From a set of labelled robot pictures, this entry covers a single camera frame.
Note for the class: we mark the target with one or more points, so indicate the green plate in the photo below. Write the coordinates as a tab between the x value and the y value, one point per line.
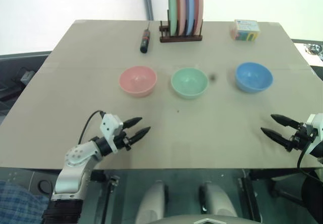
172	10

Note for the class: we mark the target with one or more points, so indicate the grey robot right leg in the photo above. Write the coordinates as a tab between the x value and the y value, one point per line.
217	202

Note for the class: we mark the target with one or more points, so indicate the red plate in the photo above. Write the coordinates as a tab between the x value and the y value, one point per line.
198	8

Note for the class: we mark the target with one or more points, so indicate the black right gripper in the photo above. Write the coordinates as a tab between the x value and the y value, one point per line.
300	135

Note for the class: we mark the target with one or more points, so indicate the blue plate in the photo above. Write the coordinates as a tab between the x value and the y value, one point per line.
189	10

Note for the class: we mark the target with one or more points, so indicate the green bowl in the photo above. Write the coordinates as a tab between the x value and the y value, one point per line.
189	83

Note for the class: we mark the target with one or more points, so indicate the pink plate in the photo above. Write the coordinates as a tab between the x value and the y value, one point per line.
180	10

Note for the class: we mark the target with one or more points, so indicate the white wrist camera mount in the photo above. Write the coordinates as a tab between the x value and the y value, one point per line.
110	126
314	126

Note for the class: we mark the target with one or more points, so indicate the pink bowl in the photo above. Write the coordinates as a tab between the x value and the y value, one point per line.
137	81

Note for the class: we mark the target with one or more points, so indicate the black marker pen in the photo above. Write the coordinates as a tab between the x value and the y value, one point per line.
145	38

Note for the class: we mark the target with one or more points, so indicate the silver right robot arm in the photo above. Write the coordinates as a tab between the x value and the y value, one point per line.
318	148

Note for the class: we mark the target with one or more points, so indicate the blue checked cloth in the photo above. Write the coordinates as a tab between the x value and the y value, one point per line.
19	202

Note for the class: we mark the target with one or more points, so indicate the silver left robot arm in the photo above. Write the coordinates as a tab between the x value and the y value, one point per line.
75	163

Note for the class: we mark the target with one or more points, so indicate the grey robot leg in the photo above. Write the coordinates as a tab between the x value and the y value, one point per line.
151	203
217	202

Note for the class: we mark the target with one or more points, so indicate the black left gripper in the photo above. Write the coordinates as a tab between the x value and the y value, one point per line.
122	138

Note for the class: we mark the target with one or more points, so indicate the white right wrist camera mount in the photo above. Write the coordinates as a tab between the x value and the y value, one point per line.
314	126

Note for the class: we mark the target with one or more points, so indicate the blue bowl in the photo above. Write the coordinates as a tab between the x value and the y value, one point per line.
254	77

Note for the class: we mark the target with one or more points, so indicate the colourful printed small box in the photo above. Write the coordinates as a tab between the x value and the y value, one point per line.
245	30

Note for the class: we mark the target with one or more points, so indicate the white side table with clutter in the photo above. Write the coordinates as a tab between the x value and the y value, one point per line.
310	51

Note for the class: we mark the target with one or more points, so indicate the dark wooden plate rack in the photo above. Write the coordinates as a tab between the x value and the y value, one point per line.
180	37

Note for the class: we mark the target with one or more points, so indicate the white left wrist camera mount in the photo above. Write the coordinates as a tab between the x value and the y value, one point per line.
110	126

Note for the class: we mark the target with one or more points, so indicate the grey robot left leg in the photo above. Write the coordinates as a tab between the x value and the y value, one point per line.
151	203

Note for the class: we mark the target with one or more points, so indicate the black side table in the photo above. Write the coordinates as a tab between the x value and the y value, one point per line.
17	80

